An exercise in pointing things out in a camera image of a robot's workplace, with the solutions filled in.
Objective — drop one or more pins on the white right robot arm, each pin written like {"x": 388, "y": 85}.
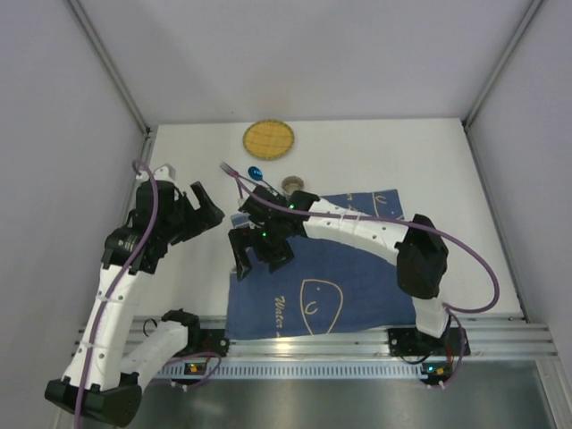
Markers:
{"x": 415, "y": 249}

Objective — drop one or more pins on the left aluminium corner post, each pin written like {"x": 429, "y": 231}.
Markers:
{"x": 80, "y": 15}

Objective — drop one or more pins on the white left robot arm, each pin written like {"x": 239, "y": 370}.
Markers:
{"x": 102, "y": 382}

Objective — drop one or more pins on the purple fork with patterned handle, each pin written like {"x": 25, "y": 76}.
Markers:
{"x": 230, "y": 171}

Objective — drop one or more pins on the speckled ceramic cup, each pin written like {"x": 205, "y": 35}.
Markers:
{"x": 291, "y": 184}

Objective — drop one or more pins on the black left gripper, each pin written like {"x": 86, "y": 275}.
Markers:
{"x": 189, "y": 219}

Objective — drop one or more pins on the round yellow woven coaster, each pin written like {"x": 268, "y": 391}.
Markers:
{"x": 268, "y": 139}

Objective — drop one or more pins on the perforated grey cable duct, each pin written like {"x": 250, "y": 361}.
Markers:
{"x": 195, "y": 370}

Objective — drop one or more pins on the blue metallic spoon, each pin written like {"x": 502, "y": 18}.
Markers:
{"x": 255, "y": 174}

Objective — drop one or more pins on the aluminium corner post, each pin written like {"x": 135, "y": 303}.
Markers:
{"x": 516, "y": 38}
{"x": 80, "y": 15}

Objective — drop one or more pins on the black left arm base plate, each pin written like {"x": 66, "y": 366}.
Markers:
{"x": 208, "y": 340}

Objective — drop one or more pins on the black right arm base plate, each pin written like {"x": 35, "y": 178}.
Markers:
{"x": 409, "y": 342}

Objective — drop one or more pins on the right aluminium corner post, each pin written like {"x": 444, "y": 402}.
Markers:
{"x": 516, "y": 38}

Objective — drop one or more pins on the blue cloth placemat with fish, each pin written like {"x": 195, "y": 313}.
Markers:
{"x": 326, "y": 288}

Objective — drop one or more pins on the aluminium front rail frame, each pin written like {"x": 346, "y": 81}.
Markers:
{"x": 489, "y": 339}

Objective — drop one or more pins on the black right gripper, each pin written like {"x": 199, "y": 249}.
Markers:
{"x": 261, "y": 241}

